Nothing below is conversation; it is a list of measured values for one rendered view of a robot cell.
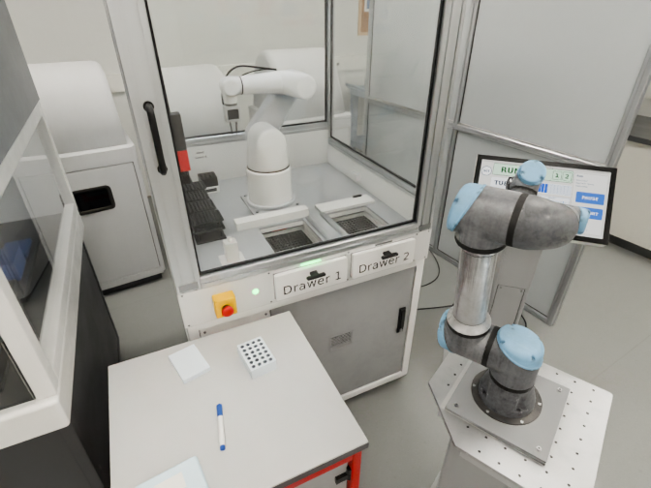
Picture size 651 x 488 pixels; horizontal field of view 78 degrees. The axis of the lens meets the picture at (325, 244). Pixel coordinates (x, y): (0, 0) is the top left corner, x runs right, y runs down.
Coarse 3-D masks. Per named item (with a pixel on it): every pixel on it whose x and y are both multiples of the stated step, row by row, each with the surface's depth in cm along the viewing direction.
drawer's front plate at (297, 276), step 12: (312, 264) 147; (324, 264) 148; (336, 264) 151; (276, 276) 141; (288, 276) 143; (300, 276) 146; (336, 276) 154; (276, 288) 144; (288, 288) 146; (300, 288) 149; (312, 288) 151
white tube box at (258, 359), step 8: (240, 344) 131; (248, 344) 132; (256, 344) 131; (264, 344) 131; (240, 352) 128; (248, 352) 128; (256, 352) 128; (264, 352) 130; (248, 360) 125; (256, 360) 126; (264, 360) 126; (272, 360) 125; (248, 368) 124; (256, 368) 123; (264, 368) 124; (272, 368) 126; (256, 376) 124
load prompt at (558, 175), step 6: (498, 168) 167; (504, 168) 167; (510, 168) 166; (516, 168) 166; (546, 168) 163; (552, 168) 162; (498, 174) 167; (504, 174) 166; (510, 174) 166; (546, 174) 162; (552, 174) 162; (558, 174) 161; (564, 174) 161; (570, 174) 160; (546, 180) 162; (552, 180) 161; (558, 180) 161; (564, 180) 160; (570, 180) 160
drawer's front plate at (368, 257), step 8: (408, 240) 162; (376, 248) 157; (384, 248) 158; (392, 248) 160; (400, 248) 162; (408, 248) 164; (352, 256) 154; (360, 256) 154; (368, 256) 156; (376, 256) 158; (400, 256) 164; (408, 256) 166; (352, 264) 156; (360, 264) 156; (368, 264) 158; (384, 264) 162; (392, 264) 164; (400, 264) 166; (352, 272) 157; (368, 272) 160
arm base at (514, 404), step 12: (480, 384) 116; (492, 384) 111; (480, 396) 115; (492, 396) 111; (504, 396) 109; (516, 396) 108; (528, 396) 108; (492, 408) 112; (504, 408) 110; (516, 408) 110; (528, 408) 109
